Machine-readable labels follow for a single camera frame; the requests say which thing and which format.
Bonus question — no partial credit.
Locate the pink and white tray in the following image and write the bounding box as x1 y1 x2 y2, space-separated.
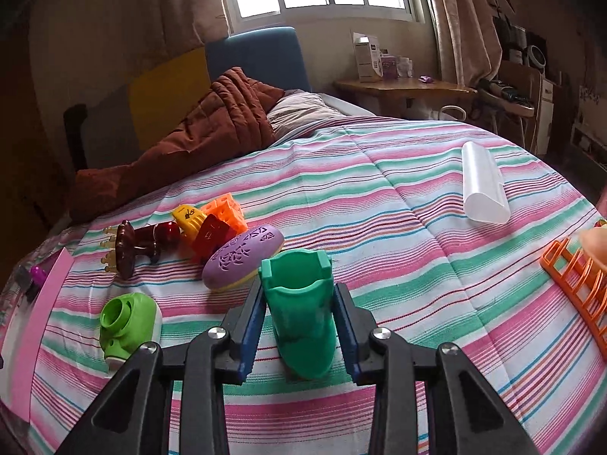
9 249 72 411

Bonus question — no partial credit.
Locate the orange plastic clip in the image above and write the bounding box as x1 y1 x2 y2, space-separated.
201 193 248 235

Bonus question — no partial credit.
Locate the beige curtain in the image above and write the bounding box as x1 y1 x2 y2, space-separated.
156 0 233 53
422 0 503 88

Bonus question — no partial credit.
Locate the dark cylindrical jar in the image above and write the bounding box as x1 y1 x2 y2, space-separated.
13 265 36 301

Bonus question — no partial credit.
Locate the green plastic cup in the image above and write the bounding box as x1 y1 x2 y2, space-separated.
258 249 338 381

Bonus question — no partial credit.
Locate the white carton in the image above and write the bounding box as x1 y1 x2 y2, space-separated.
352 31 384 82

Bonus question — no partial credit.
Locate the orange plastic rack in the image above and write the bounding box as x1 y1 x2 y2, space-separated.
539 239 607 342

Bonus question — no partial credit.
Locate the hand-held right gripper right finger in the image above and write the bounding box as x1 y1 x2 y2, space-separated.
334 283 541 455

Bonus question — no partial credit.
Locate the translucent white container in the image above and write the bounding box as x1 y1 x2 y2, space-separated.
461 141 511 224

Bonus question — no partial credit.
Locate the wooden side table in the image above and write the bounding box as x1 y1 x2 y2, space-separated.
333 77 477 119

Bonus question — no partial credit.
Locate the brown quilted blanket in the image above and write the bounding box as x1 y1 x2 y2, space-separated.
66 67 285 221

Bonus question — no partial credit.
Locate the blue yellow grey headboard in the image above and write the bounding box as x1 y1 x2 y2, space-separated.
80 26 312 152

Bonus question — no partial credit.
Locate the striped bedsheet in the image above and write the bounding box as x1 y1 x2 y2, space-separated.
0 114 607 455

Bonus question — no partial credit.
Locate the purple oval perforated case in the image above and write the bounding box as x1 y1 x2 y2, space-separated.
202 226 285 292

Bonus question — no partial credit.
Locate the green plug-in device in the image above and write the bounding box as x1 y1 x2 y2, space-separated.
99 293 163 371

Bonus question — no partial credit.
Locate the red plastic block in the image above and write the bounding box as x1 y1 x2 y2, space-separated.
191 215 238 262

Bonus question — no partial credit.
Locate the yellow plastic clip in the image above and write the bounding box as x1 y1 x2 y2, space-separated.
171 204 208 238

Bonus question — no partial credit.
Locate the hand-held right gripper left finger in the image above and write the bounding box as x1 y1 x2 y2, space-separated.
54 277 266 455

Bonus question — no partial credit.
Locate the grey pillow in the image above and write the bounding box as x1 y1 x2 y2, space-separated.
266 91 342 133

